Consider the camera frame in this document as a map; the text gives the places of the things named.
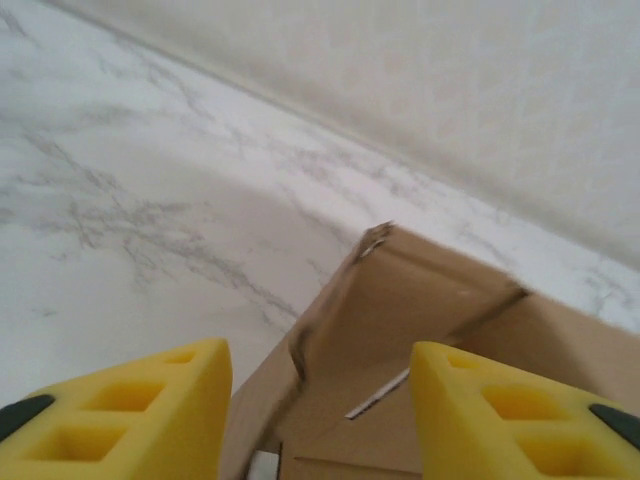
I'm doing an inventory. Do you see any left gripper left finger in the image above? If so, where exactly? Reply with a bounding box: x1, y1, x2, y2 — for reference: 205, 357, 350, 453
0, 338, 234, 480

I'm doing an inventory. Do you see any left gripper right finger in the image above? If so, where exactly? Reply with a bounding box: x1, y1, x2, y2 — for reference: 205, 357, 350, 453
409, 341, 640, 480

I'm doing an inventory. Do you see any brown cardboard box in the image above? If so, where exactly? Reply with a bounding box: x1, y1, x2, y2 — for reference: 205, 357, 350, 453
219, 221, 640, 480

